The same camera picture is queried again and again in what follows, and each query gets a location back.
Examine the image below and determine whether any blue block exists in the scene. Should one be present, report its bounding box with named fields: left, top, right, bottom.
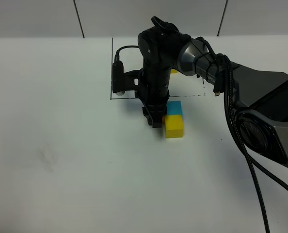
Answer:
left=166, top=101, right=183, bottom=116

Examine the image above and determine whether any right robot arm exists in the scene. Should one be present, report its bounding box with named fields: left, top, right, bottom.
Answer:
left=112, top=17, right=288, bottom=167

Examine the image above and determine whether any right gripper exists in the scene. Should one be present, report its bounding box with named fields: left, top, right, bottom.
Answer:
left=124, top=69, right=170, bottom=128

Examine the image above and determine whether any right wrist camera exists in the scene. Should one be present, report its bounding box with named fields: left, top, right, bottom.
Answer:
left=112, top=61, right=125, bottom=96

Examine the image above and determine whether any black braided cable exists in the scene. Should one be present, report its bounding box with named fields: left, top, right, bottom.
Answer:
left=214, top=54, right=288, bottom=233

